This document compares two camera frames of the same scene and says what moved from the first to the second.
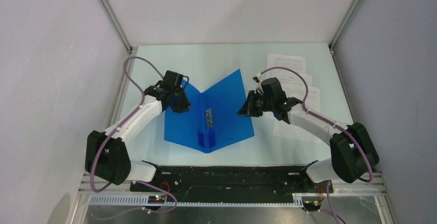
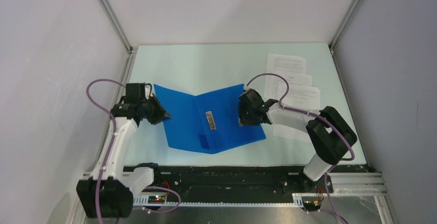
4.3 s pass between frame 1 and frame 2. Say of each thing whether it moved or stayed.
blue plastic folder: moved
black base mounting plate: stayed
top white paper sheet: stayed
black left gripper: moved
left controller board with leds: stayed
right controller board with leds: stayed
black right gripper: moved
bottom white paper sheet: stayed
